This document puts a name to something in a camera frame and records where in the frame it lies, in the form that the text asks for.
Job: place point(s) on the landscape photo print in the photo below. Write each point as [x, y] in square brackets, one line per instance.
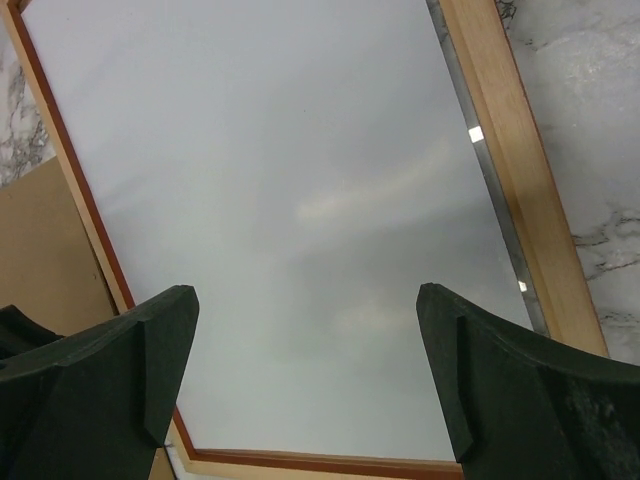
[275, 200]

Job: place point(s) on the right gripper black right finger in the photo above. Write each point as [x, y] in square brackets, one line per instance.
[518, 405]

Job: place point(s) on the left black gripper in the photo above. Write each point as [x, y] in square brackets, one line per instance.
[25, 344]

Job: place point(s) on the orange wooden picture frame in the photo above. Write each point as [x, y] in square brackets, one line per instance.
[525, 175]

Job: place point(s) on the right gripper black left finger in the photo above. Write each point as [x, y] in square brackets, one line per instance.
[108, 411]

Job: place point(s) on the brown cardboard backing board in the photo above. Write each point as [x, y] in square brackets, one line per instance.
[48, 267]

